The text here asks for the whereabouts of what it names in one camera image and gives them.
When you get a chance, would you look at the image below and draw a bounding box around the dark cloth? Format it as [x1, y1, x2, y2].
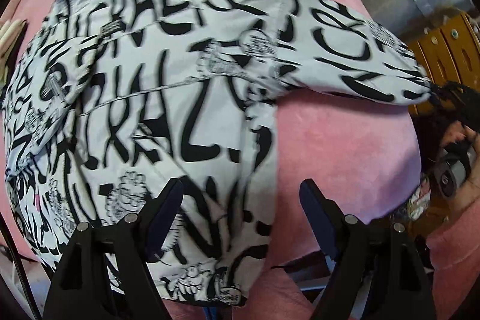
[412, 109, 452, 176]

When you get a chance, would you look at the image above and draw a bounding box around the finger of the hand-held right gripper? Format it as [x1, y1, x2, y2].
[427, 81, 480, 129]

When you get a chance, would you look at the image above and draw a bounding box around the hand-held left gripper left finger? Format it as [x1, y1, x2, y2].
[43, 178, 185, 320]

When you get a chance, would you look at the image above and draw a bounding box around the yellow wooden drawer cabinet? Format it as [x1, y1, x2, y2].
[407, 12, 480, 114]

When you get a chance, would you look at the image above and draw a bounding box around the person's right hand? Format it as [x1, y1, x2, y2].
[445, 124, 480, 213]

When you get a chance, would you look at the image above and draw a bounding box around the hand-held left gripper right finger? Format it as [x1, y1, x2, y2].
[299, 178, 438, 320]

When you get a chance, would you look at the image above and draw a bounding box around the white black printed jacket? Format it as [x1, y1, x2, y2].
[2, 0, 434, 307]

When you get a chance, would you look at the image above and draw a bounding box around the black cable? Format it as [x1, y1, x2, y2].
[0, 211, 43, 320]

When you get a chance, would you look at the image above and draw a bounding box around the pink bed sheet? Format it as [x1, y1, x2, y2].
[0, 0, 426, 320]

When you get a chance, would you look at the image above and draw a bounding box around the person's pink clothing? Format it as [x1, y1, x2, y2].
[427, 209, 480, 270]

